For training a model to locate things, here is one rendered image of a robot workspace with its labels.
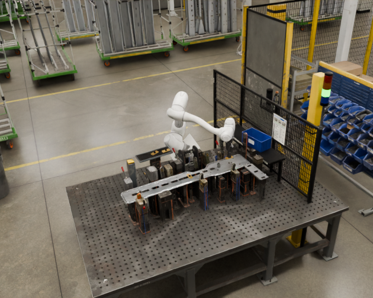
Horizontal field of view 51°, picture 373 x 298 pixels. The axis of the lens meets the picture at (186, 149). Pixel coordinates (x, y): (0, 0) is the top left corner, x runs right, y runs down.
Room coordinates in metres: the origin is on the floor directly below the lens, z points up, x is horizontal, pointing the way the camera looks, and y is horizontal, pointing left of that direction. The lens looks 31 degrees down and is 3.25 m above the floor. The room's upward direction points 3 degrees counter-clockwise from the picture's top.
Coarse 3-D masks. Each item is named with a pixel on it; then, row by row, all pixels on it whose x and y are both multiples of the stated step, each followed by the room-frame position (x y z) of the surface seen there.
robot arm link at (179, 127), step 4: (180, 92) 3.71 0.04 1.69; (184, 92) 3.72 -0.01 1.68; (176, 96) 3.67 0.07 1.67; (180, 96) 3.65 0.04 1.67; (184, 96) 3.66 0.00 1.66; (176, 100) 3.62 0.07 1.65; (180, 100) 3.62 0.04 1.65; (184, 100) 3.63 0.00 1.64; (172, 104) 3.63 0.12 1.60; (176, 104) 3.58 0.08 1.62; (180, 104) 3.58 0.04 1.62; (184, 104) 3.60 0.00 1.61; (184, 108) 3.59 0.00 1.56; (172, 124) 3.96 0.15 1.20; (176, 124) 3.88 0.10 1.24; (180, 124) 3.87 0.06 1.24; (184, 124) 3.95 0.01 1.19; (172, 128) 3.94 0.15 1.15; (176, 128) 3.91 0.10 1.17; (180, 128) 3.91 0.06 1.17; (184, 128) 3.94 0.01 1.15; (172, 132) 3.93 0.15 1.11; (176, 132) 3.91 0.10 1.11; (180, 132) 3.92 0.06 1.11; (184, 132) 3.99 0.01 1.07
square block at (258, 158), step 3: (255, 156) 3.41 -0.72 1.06; (258, 156) 3.41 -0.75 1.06; (255, 159) 3.37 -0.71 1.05; (258, 159) 3.35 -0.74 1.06; (261, 159) 3.37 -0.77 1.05; (255, 162) 3.37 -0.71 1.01; (258, 162) 3.35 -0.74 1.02; (261, 162) 3.37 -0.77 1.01; (255, 165) 3.37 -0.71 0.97; (258, 165) 3.36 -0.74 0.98; (261, 165) 3.37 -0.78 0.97; (258, 168) 3.36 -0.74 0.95; (261, 168) 3.37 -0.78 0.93; (255, 171) 3.37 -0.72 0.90; (255, 177) 3.36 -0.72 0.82; (255, 180) 3.36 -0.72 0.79; (258, 180) 3.36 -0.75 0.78; (255, 183) 3.35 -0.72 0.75; (258, 183) 3.36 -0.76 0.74; (255, 186) 3.35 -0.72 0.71; (258, 186) 3.36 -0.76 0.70
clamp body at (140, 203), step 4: (136, 200) 2.78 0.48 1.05; (140, 200) 2.76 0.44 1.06; (144, 200) 2.76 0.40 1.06; (136, 204) 2.79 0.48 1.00; (140, 204) 2.72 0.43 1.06; (144, 204) 2.77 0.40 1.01; (136, 208) 2.80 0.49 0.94; (140, 208) 2.71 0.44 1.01; (140, 212) 2.71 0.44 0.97; (144, 212) 2.73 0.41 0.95; (140, 216) 2.75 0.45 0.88; (144, 216) 2.74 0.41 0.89; (140, 220) 2.76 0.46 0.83; (144, 220) 2.73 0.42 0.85; (140, 224) 2.75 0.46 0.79; (144, 224) 2.73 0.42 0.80; (148, 224) 2.74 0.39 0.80; (140, 228) 2.76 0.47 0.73; (144, 228) 2.72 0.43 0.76; (148, 228) 2.74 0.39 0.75; (144, 232) 2.72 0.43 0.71; (148, 232) 2.73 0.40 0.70
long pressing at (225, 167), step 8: (224, 160) 3.45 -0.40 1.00; (232, 160) 3.45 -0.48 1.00; (240, 160) 3.44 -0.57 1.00; (208, 168) 3.32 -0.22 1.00; (216, 168) 3.32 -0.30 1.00; (224, 168) 3.31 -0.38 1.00; (176, 176) 3.20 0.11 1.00; (184, 176) 3.20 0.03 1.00; (192, 176) 3.19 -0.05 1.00; (208, 176) 3.18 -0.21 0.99; (152, 184) 3.08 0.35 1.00; (160, 184) 3.07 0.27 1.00; (168, 184) 3.07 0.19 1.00; (176, 184) 3.06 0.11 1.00; (184, 184) 3.06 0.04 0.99; (128, 192) 2.98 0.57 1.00; (136, 192) 2.97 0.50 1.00; (144, 192) 2.96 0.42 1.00; (152, 192) 2.96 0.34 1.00; (128, 200) 2.85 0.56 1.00
